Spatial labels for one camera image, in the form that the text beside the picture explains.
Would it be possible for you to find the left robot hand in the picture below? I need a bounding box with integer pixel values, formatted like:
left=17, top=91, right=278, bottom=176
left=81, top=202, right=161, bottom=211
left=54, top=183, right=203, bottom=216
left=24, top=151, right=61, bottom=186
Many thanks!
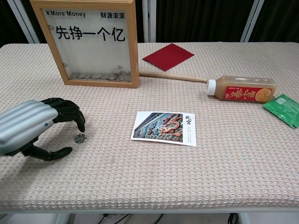
left=0, top=97, right=86, bottom=161

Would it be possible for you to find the silver coin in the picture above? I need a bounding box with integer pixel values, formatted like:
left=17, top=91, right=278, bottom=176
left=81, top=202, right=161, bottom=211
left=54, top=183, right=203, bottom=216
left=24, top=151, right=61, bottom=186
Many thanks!
left=74, top=133, right=88, bottom=143

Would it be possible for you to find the wooden frame coin box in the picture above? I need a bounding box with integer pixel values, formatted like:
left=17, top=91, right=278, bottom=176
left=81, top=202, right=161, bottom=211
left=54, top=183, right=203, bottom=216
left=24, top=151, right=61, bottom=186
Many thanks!
left=29, top=0, right=140, bottom=89

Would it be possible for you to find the dragon picture postcard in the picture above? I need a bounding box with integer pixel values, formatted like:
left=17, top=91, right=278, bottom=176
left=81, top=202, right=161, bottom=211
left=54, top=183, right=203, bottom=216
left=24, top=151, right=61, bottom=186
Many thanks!
left=130, top=111, right=198, bottom=147

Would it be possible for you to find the beige woven tablecloth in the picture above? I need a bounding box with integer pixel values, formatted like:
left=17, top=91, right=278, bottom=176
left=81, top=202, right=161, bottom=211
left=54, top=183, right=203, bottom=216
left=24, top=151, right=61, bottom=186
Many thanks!
left=0, top=42, right=299, bottom=210

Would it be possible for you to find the wooden stick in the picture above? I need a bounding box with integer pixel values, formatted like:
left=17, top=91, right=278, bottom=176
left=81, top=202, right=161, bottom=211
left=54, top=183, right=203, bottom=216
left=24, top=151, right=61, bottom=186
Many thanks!
left=139, top=71, right=208, bottom=84

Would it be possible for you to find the red paper envelope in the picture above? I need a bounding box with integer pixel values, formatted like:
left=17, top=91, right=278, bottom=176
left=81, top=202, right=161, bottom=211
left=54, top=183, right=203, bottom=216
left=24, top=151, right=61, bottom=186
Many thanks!
left=142, top=43, right=195, bottom=72

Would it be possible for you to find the brown juice bottle red label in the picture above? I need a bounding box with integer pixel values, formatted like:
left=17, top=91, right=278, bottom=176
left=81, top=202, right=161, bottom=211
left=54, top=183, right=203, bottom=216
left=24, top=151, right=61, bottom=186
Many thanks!
left=205, top=76, right=276, bottom=102

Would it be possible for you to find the green foil packet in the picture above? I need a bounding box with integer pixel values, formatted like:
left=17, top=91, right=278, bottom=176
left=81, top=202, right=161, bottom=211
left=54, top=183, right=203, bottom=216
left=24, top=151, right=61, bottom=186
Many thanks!
left=263, top=93, right=299, bottom=129

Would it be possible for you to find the white frame post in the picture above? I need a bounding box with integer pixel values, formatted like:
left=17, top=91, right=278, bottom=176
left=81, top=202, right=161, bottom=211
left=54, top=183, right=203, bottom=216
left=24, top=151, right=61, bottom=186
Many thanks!
left=7, top=0, right=40, bottom=44
left=142, top=0, right=157, bottom=43
left=240, top=0, right=261, bottom=42

